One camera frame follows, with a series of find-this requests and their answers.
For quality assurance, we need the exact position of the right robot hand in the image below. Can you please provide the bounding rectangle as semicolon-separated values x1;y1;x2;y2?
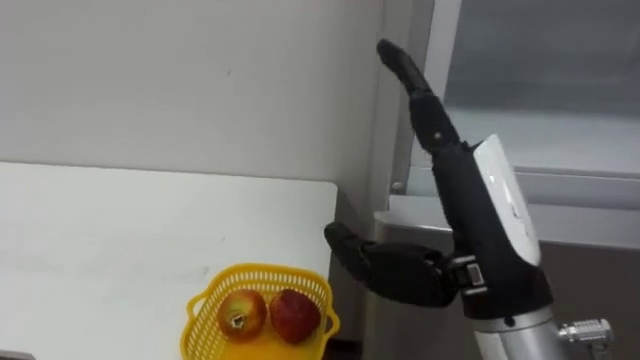
323;38;555;321

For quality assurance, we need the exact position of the orange pomegranate soft toy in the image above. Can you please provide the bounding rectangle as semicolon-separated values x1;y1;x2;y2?
216;288;268;343

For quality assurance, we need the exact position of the grey fridge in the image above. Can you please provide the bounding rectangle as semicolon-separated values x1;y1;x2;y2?
362;0;640;360

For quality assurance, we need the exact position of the red fruit soft toy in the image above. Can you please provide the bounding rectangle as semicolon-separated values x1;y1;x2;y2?
269;288;322;345

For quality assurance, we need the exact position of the yellow plastic basket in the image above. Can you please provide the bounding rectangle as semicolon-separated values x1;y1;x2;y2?
179;263;341;360

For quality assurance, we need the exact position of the white desk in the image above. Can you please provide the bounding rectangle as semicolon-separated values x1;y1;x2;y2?
0;160;340;360

